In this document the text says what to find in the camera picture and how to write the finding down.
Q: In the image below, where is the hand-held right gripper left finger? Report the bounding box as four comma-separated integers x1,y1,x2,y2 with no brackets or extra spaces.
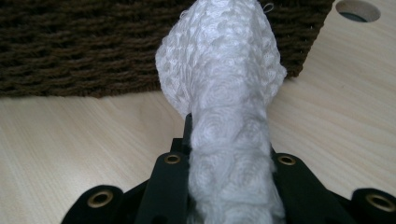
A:
142,113,193,224

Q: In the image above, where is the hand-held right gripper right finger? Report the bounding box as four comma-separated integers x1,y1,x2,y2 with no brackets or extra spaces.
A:
269,146,357,224

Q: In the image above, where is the white knitted cloth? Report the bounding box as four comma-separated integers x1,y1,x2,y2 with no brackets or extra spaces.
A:
154,0,289,224

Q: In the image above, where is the brown wicker basket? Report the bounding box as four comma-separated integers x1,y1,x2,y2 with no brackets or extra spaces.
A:
0,0,336,99

